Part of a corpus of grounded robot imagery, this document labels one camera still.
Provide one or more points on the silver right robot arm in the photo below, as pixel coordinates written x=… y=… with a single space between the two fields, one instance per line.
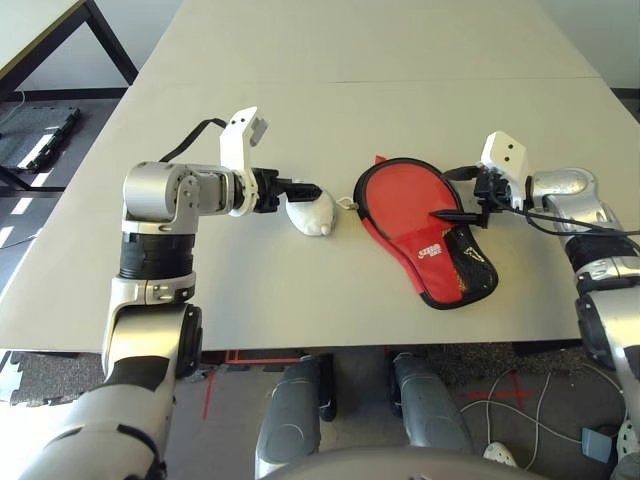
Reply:
x=570 y=185

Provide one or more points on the black main table frame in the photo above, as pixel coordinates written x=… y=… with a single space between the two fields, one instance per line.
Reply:
x=545 y=348

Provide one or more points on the white perforated shoe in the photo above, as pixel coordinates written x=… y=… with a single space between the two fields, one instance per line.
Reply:
x=625 y=437
x=499 y=454

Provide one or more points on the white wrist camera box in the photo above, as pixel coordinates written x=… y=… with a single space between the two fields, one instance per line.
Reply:
x=505 y=150
x=235 y=140

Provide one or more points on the black-framed side table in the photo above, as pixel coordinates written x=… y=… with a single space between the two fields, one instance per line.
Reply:
x=116 y=50

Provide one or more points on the red floor tape cross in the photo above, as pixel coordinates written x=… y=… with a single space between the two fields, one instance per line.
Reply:
x=500 y=396

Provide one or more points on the grey power adapter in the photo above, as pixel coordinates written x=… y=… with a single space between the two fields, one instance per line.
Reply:
x=597 y=445

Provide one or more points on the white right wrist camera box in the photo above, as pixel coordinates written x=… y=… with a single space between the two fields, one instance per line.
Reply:
x=505 y=150

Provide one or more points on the grey trouser leg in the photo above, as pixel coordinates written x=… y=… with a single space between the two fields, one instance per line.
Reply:
x=629 y=465

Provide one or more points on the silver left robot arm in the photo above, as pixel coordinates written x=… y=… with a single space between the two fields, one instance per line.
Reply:
x=150 y=190

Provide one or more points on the grey left robot leg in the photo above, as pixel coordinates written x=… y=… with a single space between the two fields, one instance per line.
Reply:
x=295 y=410

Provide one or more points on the white plush charm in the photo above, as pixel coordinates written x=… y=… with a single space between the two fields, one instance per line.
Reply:
x=312 y=217

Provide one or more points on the dark speckled foam floor mat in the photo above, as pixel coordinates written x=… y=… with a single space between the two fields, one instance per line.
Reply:
x=50 y=375
x=475 y=370

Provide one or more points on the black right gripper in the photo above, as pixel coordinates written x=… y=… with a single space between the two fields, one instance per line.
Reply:
x=492 y=190

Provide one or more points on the grey robot torso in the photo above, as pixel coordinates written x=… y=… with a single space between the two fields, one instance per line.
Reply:
x=400 y=467

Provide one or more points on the grey right robot leg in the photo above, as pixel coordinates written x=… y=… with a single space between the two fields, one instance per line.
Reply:
x=430 y=405

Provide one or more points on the red black paddle case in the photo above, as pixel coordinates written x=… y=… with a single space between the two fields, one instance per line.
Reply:
x=400 y=200

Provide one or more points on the black floor mat piece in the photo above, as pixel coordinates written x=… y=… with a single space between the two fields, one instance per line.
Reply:
x=35 y=135

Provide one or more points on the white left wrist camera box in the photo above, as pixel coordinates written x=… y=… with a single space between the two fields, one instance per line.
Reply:
x=235 y=140

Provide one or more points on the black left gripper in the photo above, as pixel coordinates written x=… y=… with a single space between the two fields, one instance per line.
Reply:
x=267 y=192

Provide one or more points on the grey robot leg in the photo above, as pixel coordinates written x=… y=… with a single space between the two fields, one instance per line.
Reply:
x=430 y=405
x=295 y=410

